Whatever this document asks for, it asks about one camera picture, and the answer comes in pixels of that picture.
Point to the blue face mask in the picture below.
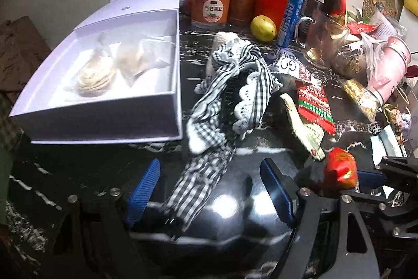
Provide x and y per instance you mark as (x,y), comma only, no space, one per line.
(388,141)

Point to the red foil packet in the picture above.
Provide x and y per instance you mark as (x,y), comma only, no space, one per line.
(359,27)

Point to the clear plastic bag white filling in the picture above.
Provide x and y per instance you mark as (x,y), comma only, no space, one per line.
(140,60)

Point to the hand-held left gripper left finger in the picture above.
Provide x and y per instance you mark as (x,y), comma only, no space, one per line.
(143,194)

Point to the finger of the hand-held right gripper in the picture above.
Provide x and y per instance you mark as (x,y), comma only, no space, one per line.
(395,215)
(369,179)

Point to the pink paper cup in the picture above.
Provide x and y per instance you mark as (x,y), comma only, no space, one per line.
(392,60)

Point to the cream green wrapper packet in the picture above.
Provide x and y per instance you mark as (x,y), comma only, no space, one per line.
(302,125)

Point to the plastic bag with cream pastry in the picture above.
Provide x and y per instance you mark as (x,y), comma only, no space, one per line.
(94,76)

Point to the white gift box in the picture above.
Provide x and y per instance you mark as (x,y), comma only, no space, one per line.
(98,122)

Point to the glass mug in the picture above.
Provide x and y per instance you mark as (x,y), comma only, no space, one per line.
(323,37)

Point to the orange label plastic jar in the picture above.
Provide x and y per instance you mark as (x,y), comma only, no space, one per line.
(210,4)

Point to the silver purple snack packet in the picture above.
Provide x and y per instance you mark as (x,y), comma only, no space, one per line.
(287,65)

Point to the small red snack packet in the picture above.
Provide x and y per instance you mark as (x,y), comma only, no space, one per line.
(341,168)

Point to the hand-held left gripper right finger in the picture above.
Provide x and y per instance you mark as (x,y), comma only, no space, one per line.
(276,194)

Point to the round woven mat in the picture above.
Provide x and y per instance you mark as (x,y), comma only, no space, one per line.
(382,1)

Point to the red canister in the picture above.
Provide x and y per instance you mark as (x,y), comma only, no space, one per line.
(271,1)

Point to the clear bag of nuts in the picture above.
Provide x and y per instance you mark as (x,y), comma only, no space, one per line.
(359,99)

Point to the black white checkered cloth doll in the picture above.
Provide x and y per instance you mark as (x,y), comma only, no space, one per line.
(209,122)

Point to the blue white tube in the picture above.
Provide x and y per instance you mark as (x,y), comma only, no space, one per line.
(290,17)

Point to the brown filled plastic jar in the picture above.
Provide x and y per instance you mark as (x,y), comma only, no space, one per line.
(241,2)

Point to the long red snack packet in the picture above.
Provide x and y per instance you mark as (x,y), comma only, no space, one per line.
(315,105)

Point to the plaid cloth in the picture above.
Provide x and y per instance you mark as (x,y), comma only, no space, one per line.
(6,122)

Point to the yellow lemon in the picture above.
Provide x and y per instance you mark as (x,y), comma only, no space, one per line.
(263,28)

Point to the brown cloth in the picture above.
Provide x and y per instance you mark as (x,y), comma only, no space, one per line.
(19,50)

